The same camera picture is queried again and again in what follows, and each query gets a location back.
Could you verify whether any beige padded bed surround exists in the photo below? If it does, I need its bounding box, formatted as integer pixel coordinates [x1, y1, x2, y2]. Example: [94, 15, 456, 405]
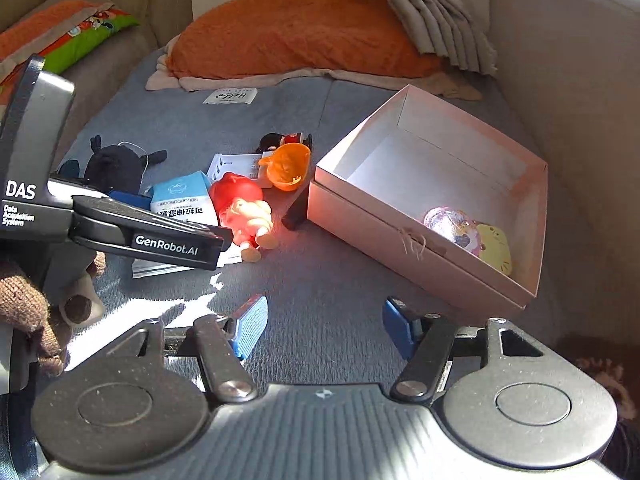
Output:
[0, 0, 640, 361]

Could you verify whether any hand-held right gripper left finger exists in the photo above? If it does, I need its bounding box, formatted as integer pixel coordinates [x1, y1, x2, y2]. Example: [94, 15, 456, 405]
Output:
[107, 296, 268, 404]

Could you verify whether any orange plastic cup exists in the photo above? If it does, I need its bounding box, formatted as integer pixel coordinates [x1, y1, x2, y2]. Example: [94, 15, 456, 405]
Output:
[258, 142, 312, 192]

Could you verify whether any clear glitter ball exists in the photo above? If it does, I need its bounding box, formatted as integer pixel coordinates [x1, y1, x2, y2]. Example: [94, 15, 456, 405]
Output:
[423, 206, 482, 253]

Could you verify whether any white rectangular box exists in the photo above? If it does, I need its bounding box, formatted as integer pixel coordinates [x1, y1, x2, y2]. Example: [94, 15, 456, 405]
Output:
[206, 152, 273, 189]

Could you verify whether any black and red figurine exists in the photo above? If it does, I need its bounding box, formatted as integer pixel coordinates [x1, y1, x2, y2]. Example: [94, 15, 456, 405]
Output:
[257, 132, 313, 156]

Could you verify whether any white fabric label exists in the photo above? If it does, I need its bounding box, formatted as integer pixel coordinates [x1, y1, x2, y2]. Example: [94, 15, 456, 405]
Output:
[202, 87, 259, 107]

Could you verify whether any orange blanket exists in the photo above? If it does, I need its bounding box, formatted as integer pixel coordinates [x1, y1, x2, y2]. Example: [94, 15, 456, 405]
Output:
[165, 0, 451, 81]

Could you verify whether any pink cardboard box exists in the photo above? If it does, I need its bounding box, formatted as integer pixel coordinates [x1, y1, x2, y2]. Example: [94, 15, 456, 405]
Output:
[306, 85, 549, 311]

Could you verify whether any yellow cartoon toy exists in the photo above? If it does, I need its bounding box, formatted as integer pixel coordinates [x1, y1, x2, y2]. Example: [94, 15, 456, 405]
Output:
[472, 223, 515, 277]

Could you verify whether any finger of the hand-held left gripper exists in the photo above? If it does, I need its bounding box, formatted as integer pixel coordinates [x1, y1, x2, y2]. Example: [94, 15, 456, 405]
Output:
[67, 195, 234, 272]
[47, 174, 152, 211]

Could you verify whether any blue tissue pack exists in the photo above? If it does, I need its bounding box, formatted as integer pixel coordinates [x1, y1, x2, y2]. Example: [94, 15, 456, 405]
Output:
[150, 170, 221, 228]

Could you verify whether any grey folded blanket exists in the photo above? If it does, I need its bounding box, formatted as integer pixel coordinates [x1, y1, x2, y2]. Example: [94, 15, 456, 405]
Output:
[372, 0, 499, 79]

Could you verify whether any person's left hand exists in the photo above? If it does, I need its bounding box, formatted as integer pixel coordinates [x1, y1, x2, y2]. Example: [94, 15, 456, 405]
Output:
[0, 250, 108, 378]

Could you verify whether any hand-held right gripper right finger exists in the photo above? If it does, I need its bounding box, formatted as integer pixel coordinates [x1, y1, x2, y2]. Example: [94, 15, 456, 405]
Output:
[382, 297, 548, 405]

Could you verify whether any red doll figure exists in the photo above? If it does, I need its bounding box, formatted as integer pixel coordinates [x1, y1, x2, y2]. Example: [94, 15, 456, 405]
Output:
[209, 172, 280, 264]

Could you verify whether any green printed pillow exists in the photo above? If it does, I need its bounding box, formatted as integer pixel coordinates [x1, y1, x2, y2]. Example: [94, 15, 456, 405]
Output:
[0, 0, 142, 92]

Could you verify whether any black plush toy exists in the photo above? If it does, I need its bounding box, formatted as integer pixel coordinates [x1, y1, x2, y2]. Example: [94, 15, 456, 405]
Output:
[60, 135, 166, 196]

